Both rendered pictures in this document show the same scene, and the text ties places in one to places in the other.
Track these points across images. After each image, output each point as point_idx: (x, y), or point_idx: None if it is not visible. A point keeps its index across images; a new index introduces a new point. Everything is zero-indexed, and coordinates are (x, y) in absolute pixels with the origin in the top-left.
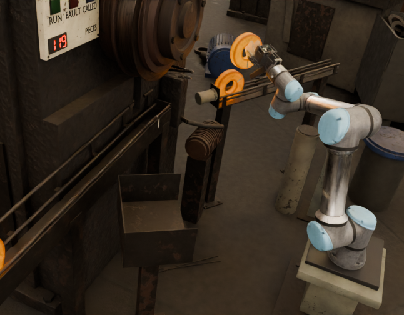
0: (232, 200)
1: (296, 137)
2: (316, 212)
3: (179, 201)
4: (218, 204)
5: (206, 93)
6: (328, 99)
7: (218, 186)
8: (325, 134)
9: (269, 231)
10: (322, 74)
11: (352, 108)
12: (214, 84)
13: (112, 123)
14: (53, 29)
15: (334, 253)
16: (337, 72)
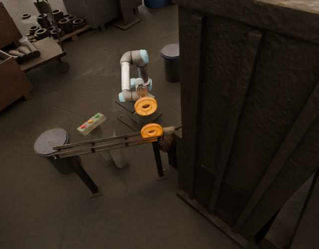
0: (146, 172)
1: (115, 135)
2: (148, 83)
3: (177, 175)
4: (156, 169)
5: (168, 127)
6: (126, 78)
7: (149, 185)
8: (147, 58)
9: (139, 149)
10: (69, 150)
11: (136, 52)
12: (161, 129)
13: None
14: None
15: None
16: (55, 150)
